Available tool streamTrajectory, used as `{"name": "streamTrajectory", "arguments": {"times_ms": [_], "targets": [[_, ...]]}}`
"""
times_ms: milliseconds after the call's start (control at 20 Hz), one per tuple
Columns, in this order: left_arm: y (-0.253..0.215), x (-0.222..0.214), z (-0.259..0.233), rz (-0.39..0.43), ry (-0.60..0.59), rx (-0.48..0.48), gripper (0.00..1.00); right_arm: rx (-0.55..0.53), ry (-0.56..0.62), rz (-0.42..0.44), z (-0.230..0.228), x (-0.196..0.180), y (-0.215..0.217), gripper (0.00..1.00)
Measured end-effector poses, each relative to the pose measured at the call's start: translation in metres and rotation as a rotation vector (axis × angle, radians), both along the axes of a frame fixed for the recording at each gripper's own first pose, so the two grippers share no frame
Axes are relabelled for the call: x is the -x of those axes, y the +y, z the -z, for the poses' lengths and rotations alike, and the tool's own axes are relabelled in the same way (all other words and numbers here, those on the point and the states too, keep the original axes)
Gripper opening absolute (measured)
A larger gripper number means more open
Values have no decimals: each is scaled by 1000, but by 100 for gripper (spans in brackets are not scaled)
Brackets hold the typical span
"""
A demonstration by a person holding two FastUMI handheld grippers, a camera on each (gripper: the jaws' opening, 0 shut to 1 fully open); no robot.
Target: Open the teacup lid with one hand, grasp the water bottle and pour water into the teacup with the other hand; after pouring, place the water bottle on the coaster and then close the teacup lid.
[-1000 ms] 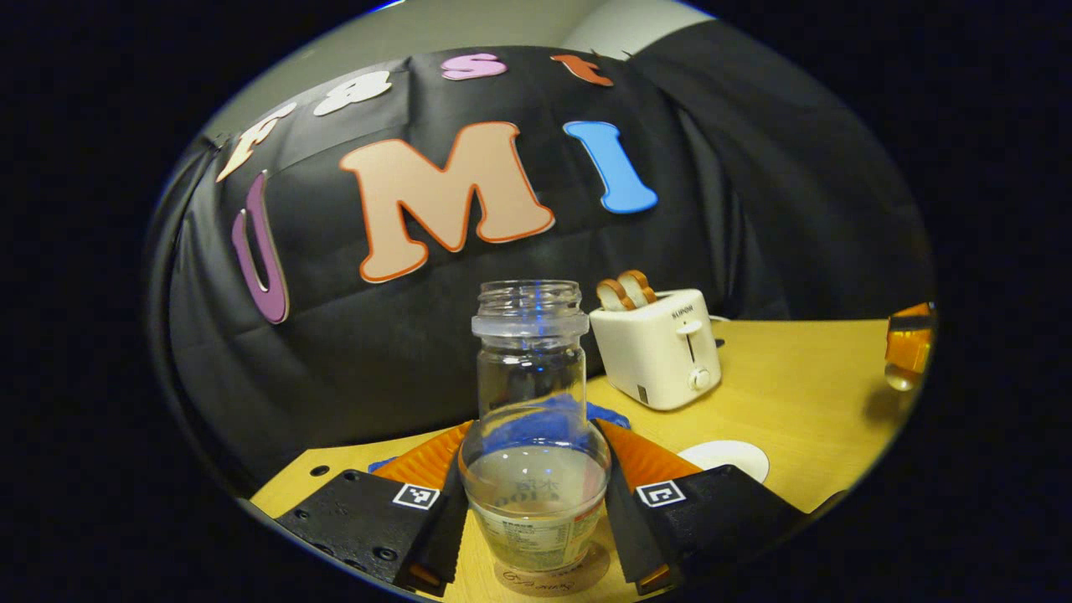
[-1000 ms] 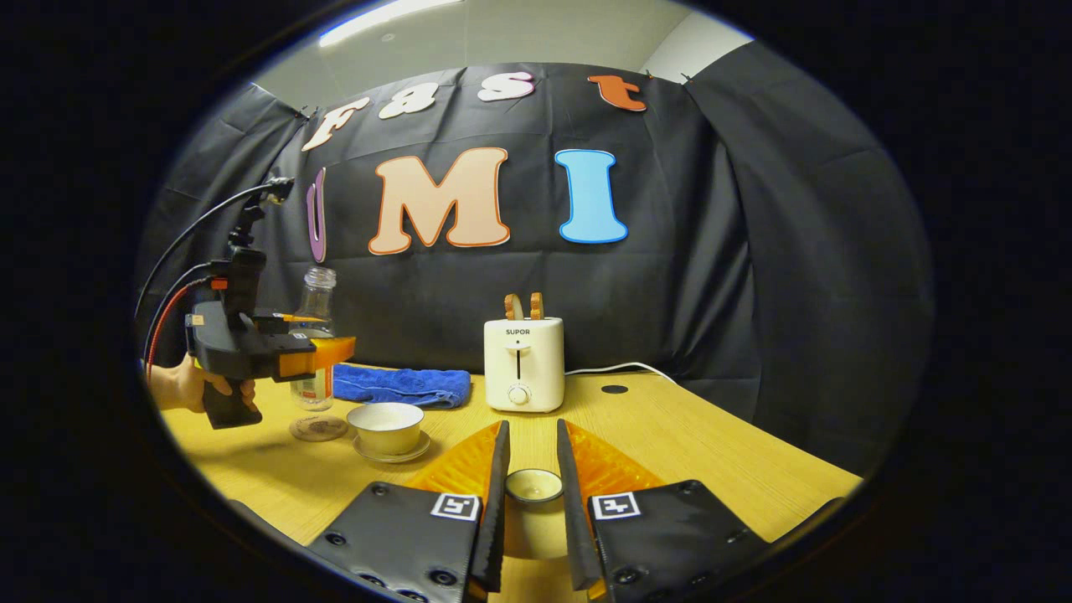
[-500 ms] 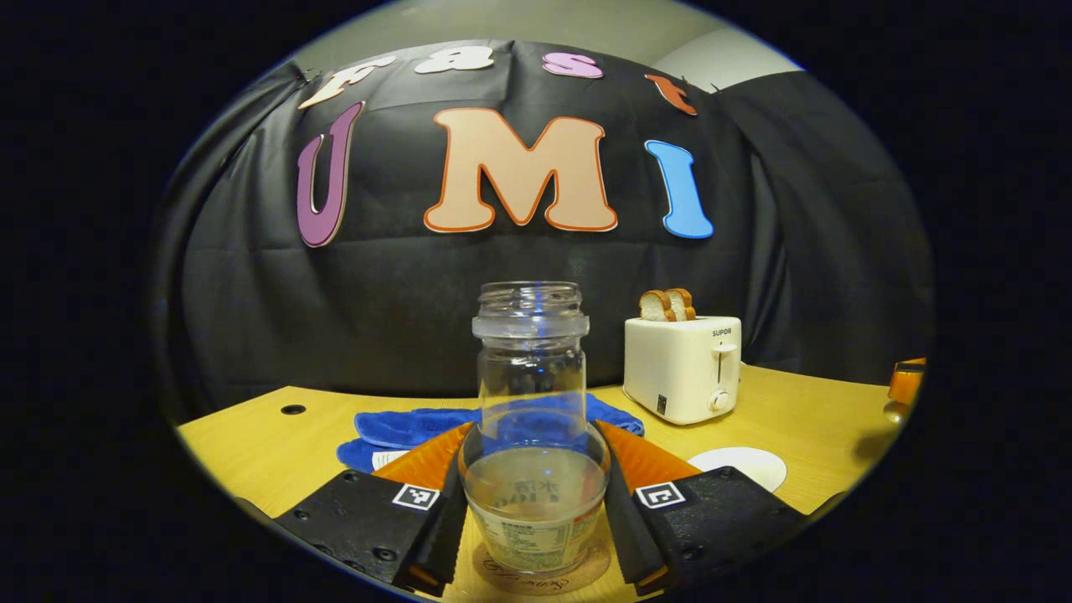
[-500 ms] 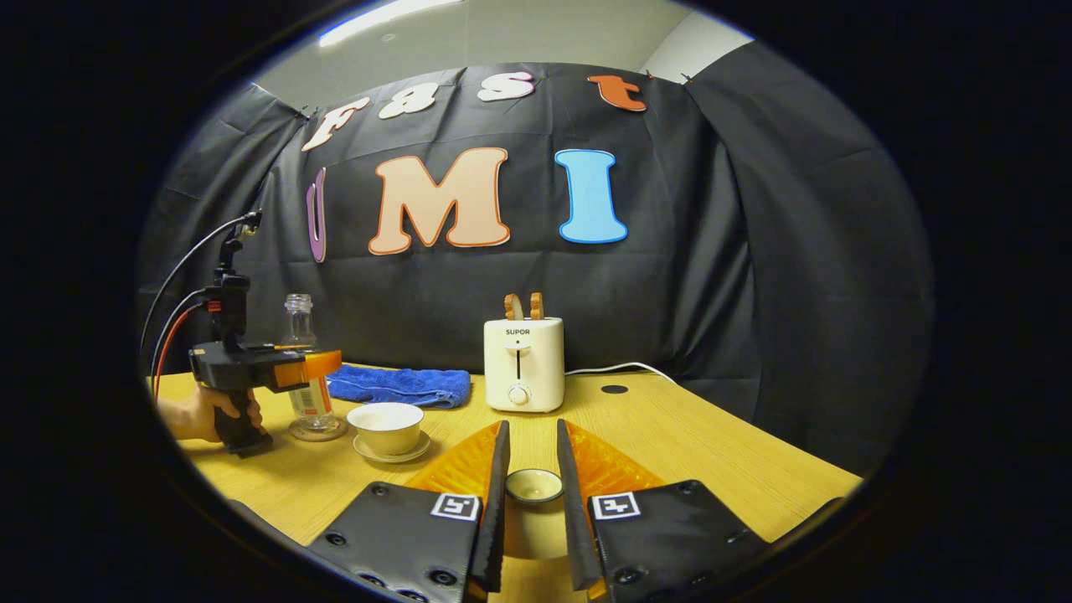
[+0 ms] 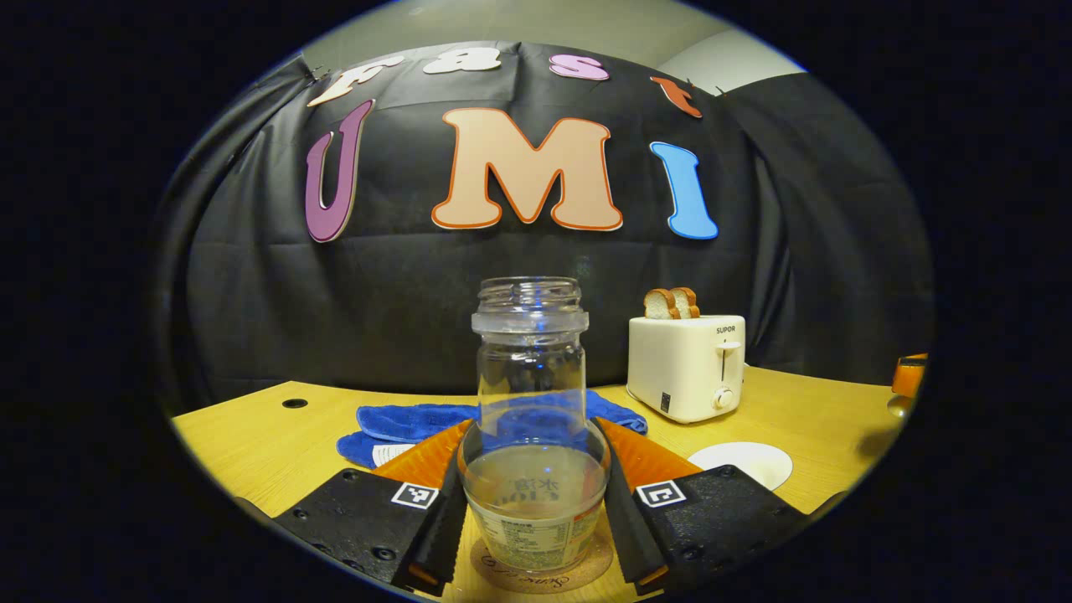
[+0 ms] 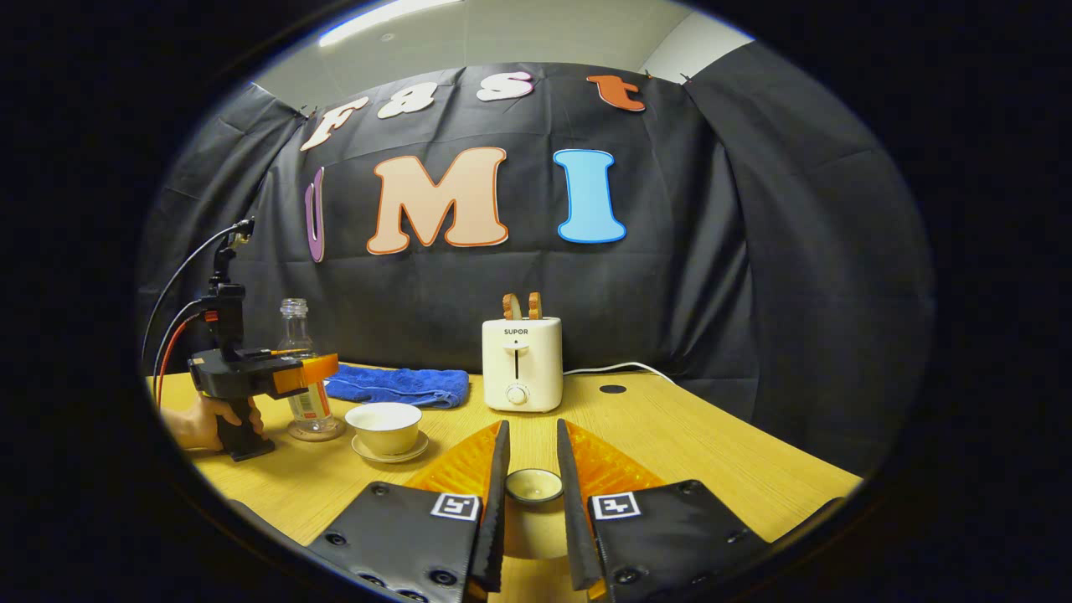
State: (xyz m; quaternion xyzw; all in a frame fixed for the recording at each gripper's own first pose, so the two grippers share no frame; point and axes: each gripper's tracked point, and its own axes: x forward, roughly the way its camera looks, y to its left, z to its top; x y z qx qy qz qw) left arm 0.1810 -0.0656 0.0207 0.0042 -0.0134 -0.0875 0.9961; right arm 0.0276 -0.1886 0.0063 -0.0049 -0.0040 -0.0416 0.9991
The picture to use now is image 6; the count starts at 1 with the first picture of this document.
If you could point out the white toaster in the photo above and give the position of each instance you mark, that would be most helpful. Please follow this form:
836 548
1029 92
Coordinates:
522 360

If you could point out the round cork coaster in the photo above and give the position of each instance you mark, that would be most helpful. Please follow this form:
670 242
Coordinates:
318 435

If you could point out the cream ceramic teacup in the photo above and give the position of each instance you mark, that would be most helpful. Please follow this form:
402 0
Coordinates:
385 423

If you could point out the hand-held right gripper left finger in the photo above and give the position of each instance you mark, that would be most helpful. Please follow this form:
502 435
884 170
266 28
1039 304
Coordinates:
496 519

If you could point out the black backdrop cloth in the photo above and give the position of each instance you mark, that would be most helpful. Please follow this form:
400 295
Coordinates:
754 251

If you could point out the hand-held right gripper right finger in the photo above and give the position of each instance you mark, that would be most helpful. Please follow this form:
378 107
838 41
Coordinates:
574 519

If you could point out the clear glass water bottle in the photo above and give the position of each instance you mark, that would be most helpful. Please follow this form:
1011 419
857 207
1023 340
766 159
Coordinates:
295 331

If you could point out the cream ceramic saucer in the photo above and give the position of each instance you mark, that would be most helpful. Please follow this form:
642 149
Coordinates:
389 458

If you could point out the toast slice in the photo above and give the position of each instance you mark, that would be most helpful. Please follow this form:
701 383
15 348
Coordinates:
535 306
511 307

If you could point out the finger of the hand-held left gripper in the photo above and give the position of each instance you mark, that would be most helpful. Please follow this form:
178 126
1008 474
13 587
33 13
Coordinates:
306 375

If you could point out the blue towel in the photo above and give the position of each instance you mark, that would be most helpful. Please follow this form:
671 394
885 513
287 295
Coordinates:
402 387

